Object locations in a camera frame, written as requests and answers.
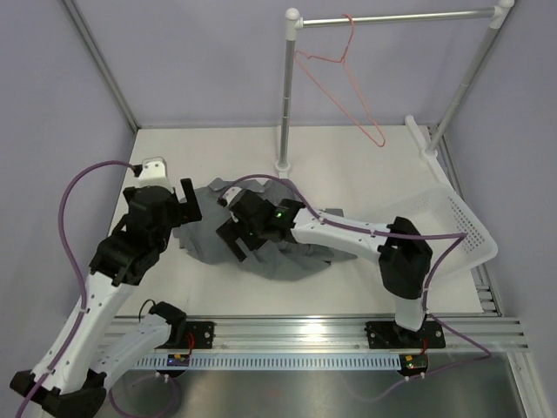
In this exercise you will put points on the white slotted cable duct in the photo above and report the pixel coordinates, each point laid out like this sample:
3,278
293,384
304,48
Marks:
270,362

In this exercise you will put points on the aluminium corner frame post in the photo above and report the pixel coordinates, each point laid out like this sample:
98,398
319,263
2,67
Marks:
86,36

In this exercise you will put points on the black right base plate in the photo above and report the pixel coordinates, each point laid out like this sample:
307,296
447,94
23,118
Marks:
386,334

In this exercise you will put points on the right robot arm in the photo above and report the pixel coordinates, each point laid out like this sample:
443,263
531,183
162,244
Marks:
403,257

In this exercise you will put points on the white perforated plastic basket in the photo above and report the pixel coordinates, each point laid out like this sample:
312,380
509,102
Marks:
439,210

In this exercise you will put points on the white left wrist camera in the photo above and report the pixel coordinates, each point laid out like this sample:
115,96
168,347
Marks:
152,172

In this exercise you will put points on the metal clothes rack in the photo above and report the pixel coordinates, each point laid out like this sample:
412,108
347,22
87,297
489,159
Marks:
370,63

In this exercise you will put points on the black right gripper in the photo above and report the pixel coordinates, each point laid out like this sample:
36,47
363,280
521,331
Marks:
235,229

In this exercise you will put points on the aluminium mounting rail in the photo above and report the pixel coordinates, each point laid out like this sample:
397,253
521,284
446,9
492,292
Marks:
335,334

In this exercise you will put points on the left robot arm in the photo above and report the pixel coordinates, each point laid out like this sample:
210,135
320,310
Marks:
73,379

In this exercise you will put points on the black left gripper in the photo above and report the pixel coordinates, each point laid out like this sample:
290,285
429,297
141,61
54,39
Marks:
187,212

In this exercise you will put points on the grey button shirt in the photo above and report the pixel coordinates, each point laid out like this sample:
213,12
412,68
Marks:
272,261

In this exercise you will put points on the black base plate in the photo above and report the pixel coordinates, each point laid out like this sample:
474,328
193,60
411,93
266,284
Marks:
386,334
199,334

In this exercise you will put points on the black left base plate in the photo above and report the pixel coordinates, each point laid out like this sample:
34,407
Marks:
199,334

